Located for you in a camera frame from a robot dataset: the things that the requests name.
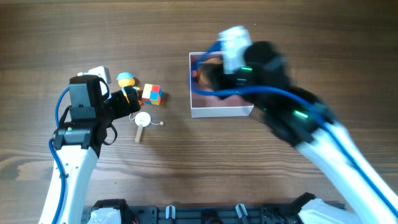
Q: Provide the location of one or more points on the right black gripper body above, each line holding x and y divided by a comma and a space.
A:
233, 80

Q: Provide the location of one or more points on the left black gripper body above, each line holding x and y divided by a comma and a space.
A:
117, 106

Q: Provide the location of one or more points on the yellow duck toy blue hat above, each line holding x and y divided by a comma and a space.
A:
127, 79

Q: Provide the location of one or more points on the colourful puzzle cube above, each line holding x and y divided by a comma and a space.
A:
152, 94

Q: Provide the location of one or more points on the brown plush toy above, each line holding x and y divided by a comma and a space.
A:
203, 73

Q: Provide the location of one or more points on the white cardboard box pink inside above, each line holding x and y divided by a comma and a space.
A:
211, 106

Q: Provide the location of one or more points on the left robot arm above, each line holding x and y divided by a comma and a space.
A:
77, 141

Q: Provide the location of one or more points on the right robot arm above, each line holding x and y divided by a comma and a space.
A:
302, 120

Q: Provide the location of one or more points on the white wooden rattle drum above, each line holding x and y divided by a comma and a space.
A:
142, 120

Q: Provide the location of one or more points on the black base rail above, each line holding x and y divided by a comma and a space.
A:
260, 214

